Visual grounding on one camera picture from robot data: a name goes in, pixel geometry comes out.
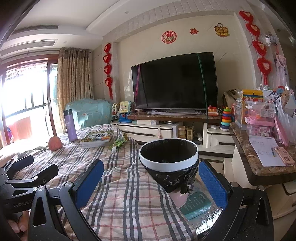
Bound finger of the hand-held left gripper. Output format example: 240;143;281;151
0;155;35;180
4;163;60;190

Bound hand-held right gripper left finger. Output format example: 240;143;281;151
28;159;105;241

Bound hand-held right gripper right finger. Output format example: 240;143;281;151
198;160;274;241

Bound person's left hand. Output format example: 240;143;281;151
8;210;30;233

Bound teal booklet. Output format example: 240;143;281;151
179;189;212;221

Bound red hanging cloth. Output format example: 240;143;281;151
10;116;33;140

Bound plaid blanket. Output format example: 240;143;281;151
0;123;197;241

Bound marble counter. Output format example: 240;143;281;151
229;121;296;186

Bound colourful children's book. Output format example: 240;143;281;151
80;130;115;149

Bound green pouch with white cap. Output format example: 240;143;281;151
111;135;130;154

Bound purple thermos bottle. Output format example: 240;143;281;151
63;109;79;143

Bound white paper sheet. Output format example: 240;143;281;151
249;137;287;167

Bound teal cloth furniture cover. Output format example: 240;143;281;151
64;98;113;131

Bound pink plastic storage box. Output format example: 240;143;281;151
244;117;276;140

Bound red toy telephone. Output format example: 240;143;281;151
207;105;221;117

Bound blue toy cash register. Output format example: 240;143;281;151
118;113;133;124

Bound white television cabinet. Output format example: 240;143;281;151
110;120;237;158

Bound wooden television shelf board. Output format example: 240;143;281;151
127;112;223;125

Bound sliding glass balcony door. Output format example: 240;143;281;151
0;56;60;149

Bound toy phone board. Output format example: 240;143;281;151
119;100;135;114

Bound brown bag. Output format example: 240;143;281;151
222;89;242;110

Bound clear plastic storage box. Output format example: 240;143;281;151
245;100;277;121

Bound yellow picture book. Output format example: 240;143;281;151
241;89;264;103

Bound white plastic bag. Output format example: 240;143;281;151
275;92;296;144

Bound beige curtain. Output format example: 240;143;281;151
56;47;96;134

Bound black flat television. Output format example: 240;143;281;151
131;52;218;111

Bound ceiling air vent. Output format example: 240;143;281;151
0;40;56;56
13;24;60;33

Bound pink hanging clothes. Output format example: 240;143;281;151
274;52;289;87

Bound gold red figure sticker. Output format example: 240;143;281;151
214;23;230;38

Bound rainbow stacking ring toy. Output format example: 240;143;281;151
219;106;234;132

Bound red heart string decoration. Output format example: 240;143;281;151
239;10;274;87
103;43;115;101

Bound round red wall sticker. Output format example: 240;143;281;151
161;30;178;44

